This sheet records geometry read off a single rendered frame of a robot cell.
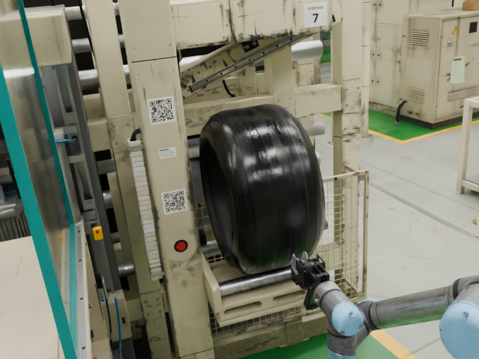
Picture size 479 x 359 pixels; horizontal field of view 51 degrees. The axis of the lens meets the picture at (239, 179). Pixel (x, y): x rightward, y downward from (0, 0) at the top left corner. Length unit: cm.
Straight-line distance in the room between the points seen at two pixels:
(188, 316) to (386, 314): 70
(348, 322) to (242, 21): 102
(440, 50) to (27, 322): 542
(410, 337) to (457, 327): 180
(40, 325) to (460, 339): 83
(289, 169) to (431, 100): 473
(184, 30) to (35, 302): 99
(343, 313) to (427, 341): 163
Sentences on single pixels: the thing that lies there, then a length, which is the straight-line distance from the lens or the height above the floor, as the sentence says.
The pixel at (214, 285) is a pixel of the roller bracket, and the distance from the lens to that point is 162.
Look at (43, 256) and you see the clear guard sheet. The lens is 83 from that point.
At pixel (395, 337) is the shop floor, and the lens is 291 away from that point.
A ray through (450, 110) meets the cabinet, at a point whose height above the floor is 19.
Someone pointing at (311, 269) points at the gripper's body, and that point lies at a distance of 146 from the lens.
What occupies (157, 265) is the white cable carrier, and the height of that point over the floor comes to 100.
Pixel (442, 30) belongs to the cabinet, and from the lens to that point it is 597.
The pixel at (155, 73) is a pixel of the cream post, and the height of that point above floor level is 162.
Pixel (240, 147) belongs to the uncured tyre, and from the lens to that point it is 147.
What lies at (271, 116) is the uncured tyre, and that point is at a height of 144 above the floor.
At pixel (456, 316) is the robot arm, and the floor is 119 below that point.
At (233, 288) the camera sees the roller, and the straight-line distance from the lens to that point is 168.
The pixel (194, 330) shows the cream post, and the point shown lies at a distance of 183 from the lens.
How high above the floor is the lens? 186
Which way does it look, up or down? 23 degrees down
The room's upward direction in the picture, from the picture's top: 5 degrees counter-clockwise
